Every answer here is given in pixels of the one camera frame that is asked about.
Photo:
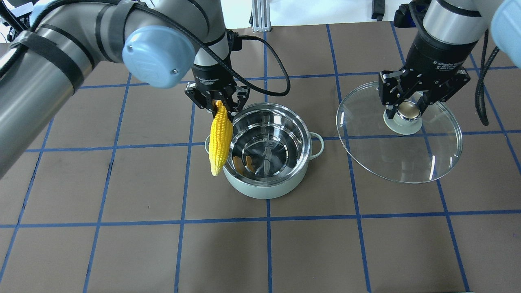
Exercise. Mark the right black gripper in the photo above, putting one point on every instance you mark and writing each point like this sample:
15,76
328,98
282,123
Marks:
431,57

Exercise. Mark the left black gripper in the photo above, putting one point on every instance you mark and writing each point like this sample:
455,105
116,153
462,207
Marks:
211,75

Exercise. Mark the yellow corn cob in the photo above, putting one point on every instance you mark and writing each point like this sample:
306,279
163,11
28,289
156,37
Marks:
220,139

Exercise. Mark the glass pot lid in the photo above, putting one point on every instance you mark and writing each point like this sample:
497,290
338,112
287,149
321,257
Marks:
412,147

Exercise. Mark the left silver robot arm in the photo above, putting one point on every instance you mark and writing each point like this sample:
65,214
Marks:
47,64

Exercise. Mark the pale green electric pot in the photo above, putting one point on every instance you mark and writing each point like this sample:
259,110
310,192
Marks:
270,150

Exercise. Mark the aluminium frame post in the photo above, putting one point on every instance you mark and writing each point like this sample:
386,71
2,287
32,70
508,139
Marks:
260,16

